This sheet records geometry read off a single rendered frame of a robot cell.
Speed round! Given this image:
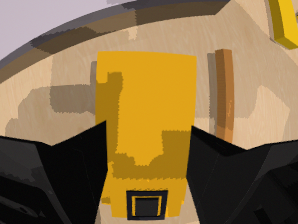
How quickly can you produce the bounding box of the brown hexagonal awl handle with metal point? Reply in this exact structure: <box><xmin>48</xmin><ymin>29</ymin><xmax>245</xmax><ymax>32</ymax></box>
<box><xmin>214</xmin><ymin>48</ymin><xmax>234</xmax><ymax>144</ymax></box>

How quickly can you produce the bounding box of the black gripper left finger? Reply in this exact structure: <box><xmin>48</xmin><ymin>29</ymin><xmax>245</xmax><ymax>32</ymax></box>
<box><xmin>0</xmin><ymin>120</ymin><xmax>108</xmax><ymax>224</ymax></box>

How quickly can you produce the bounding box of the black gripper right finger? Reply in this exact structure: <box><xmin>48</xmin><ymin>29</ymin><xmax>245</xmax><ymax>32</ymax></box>
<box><xmin>186</xmin><ymin>125</ymin><xmax>298</xmax><ymax>224</ymax></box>

